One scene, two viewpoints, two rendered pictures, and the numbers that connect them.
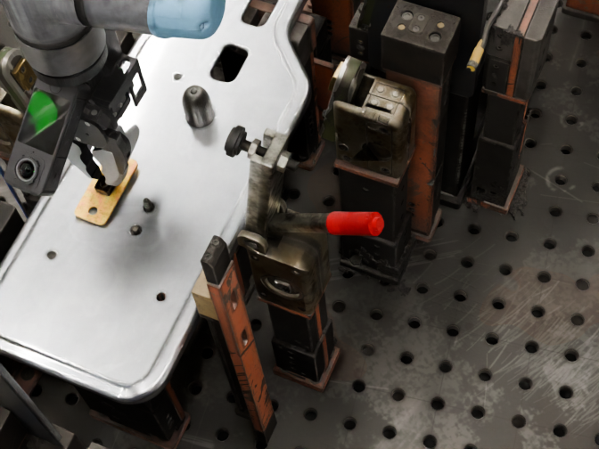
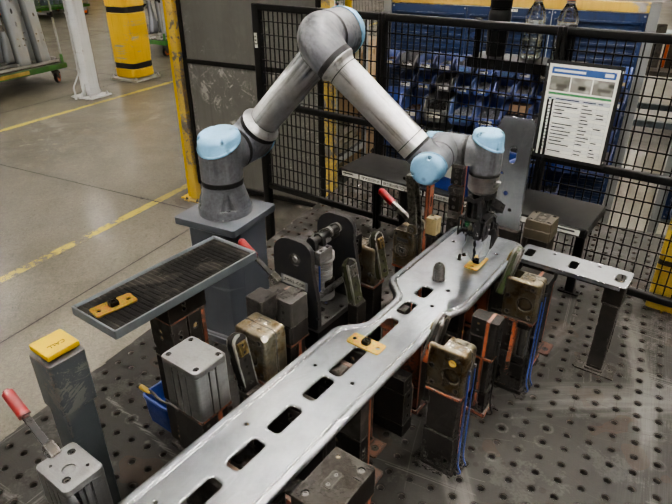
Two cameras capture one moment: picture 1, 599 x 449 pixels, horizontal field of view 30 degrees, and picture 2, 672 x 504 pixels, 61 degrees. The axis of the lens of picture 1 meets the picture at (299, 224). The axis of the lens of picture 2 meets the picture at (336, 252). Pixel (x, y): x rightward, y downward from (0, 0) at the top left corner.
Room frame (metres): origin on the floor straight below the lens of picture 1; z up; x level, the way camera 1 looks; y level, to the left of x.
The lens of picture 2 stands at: (2.01, -0.05, 1.78)
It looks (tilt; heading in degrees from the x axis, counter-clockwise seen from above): 29 degrees down; 186
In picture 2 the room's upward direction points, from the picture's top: straight up
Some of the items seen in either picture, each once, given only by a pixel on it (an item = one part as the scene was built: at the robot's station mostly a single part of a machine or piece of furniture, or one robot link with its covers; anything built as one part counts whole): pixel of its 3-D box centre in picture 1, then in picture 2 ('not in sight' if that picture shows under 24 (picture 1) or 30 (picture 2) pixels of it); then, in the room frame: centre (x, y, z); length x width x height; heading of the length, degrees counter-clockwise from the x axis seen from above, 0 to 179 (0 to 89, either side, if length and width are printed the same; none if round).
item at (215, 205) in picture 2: not in sight; (224, 194); (0.56, -0.51, 1.15); 0.15 x 0.15 x 0.10
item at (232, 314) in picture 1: (245, 357); (425, 246); (0.44, 0.07, 0.95); 0.03 x 0.01 x 0.50; 149
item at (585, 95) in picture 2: not in sight; (576, 113); (0.18, 0.52, 1.30); 0.23 x 0.02 x 0.31; 59
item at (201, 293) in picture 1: (235, 353); (429, 270); (0.47, 0.09, 0.88); 0.04 x 0.04 x 0.36; 59
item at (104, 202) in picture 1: (105, 186); (476, 261); (0.63, 0.20, 1.01); 0.08 x 0.04 x 0.01; 149
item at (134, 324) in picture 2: not in sight; (171, 280); (1.03, -0.49, 1.16); 0.37 x 0.14 x 0.02; 149
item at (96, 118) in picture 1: (85, 80); (478, 213); (0.66, 0.18, 1.17); 0.09 x 0.08 x 0.12; 150
